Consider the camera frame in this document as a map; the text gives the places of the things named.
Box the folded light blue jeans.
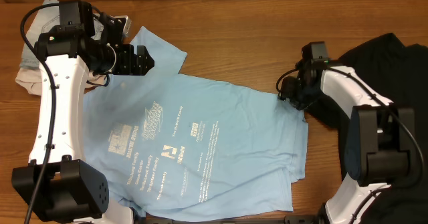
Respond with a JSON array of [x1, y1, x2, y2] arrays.
[[22, 0, 114, 73]]

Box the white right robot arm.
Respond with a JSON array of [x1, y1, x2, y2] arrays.
[[276, 60, 423, 223]]

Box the folded beige garment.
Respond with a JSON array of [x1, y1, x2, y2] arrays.
[[15, 68, 105, 96]]

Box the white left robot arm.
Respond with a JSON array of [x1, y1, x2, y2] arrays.
[[11, 0, 154, 223]]

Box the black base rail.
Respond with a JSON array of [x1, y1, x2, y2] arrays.
[[134, 212, 329, 224]]

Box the black t-shirt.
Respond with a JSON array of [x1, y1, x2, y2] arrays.
[[305, 33, 427, 223]]

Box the light blue printed t-shirt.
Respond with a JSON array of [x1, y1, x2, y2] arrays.
[[82, 28, 308, 221]]

